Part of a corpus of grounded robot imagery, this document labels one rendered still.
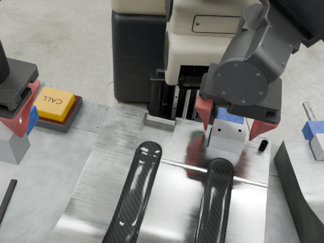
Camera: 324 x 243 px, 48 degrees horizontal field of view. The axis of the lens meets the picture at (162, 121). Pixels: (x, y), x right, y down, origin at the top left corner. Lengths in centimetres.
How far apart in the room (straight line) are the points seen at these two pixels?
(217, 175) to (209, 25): 45
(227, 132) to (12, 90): 30
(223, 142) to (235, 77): 19
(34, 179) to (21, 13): 196
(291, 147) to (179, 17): 40
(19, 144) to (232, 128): 30
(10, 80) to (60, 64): 165
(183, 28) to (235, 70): 53
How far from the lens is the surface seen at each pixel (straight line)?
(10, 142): 49
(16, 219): 61
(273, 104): 49
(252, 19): 43
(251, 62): 36
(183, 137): 56
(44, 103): 69
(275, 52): 37
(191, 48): 88
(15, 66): 45
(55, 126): 68
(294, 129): 191
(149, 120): 60
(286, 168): 65
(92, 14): 247
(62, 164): 65
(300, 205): 61
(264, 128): 52
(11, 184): 64
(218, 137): 54
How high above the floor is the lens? 132
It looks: 49 degrees down
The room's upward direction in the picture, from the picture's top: 6 degrees clockwise
